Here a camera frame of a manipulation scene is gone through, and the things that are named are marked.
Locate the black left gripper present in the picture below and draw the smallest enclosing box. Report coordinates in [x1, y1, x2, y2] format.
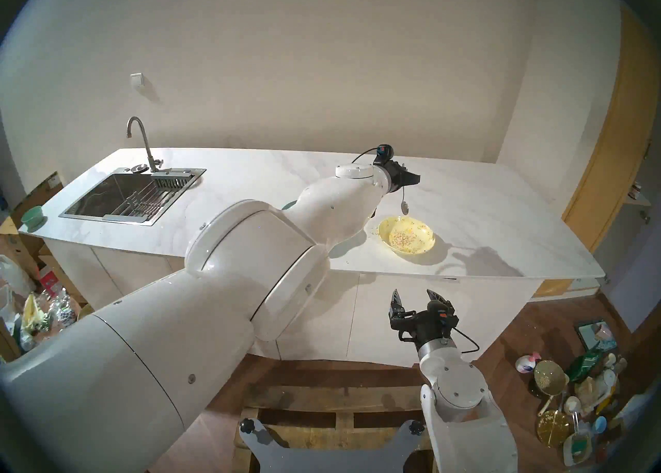
[381, 161, 421, 194]

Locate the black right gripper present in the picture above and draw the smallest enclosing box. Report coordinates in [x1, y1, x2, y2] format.
[390, 288, 459, 349]

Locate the yellow floral bowl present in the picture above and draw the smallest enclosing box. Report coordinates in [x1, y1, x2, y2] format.
[378, 216, 436, 256]

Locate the white counter cabinet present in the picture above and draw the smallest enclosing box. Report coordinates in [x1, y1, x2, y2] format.
[44, 237, 543, 367]

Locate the wooden pallet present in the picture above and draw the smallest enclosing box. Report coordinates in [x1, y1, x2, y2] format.
[207, 353, 434, 473]

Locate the gold mesh strainer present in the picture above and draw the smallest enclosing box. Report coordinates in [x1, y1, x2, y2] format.
[533, 360, 569, 417]

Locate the green foil bag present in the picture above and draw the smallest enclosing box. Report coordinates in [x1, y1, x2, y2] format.
[566, 348, 605, 382]

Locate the gold round plate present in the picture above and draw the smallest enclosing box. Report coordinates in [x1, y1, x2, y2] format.
[537, 410, 571, 448]

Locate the wooden door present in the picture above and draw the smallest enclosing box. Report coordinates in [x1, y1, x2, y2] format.
[532, 5, 656, 298]

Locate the clear container green content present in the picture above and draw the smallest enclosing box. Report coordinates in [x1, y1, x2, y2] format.
[563, 423, 594, 466]

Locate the steel gooseneck faucet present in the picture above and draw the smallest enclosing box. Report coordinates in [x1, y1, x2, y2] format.
[127, 117, 163, 172]

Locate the metal sink rack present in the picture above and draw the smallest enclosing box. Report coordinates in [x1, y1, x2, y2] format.
[103, 188, 179, 218]

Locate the stainless steel sink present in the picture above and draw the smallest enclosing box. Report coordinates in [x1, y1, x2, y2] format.
[59, 167, 207, 227]

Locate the brown cardboard box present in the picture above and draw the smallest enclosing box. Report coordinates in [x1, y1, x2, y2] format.
[10, 171, 64, 230]

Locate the yellow green bag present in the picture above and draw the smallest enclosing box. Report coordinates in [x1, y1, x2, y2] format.
[21, 294, 47, 333]

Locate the white plastic bag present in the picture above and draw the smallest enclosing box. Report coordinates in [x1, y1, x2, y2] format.
[0, 255, 34, 297]

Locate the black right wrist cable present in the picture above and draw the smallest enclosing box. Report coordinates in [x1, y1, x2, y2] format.
[453, 326, 481, 354]

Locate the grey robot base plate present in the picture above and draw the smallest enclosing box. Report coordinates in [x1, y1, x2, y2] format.
[239, 418, 427, 473]

